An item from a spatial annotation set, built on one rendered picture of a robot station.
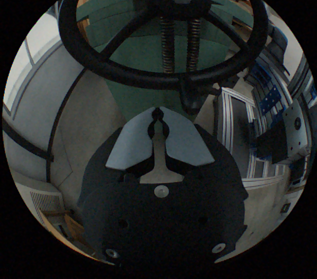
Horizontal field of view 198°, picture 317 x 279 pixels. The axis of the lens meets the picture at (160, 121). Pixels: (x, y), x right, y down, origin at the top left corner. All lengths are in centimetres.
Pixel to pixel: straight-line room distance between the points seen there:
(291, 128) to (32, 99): 174
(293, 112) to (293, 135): 6
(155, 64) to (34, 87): 135
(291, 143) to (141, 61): 51
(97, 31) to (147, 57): 19
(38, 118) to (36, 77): 48
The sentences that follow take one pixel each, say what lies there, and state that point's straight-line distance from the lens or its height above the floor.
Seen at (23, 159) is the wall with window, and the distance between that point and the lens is 145.
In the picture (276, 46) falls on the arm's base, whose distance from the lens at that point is 75.
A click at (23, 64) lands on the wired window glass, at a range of 154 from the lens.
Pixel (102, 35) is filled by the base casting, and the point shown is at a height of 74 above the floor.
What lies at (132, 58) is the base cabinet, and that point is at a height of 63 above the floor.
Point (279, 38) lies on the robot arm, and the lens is 77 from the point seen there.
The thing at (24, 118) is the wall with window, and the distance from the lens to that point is 139.
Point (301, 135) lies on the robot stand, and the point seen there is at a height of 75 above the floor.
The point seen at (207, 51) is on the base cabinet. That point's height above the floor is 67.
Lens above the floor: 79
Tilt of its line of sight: 63 degrees down
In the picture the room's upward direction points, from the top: straight up
